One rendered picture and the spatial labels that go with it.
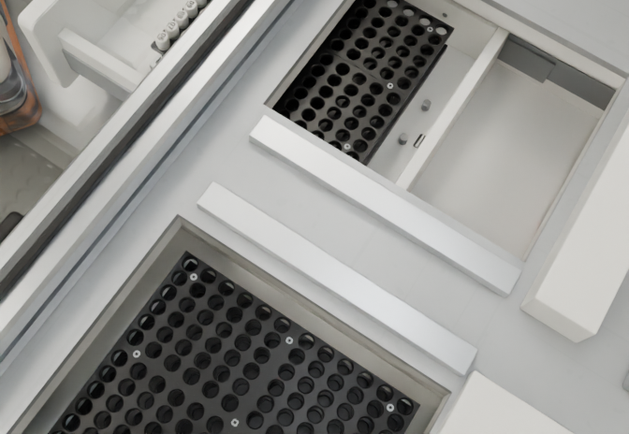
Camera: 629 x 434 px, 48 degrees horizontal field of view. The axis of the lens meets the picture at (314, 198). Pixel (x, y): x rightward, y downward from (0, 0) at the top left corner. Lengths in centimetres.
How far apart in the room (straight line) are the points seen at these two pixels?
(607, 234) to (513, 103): 24
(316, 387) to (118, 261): 18
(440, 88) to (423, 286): 26
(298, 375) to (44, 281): 20
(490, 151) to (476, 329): 24
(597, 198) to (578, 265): 6
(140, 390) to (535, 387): 29
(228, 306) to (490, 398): 21
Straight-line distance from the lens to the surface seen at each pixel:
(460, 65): 76
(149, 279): 66
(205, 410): 57
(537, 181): 73
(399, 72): 67
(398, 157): 70
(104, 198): 52
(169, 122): 54
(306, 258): 53
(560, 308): 53
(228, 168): 57
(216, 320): 58
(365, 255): 54
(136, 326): 58
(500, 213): 71
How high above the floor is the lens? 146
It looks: 69 degrees down
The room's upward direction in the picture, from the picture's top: 7 degrees clockwise
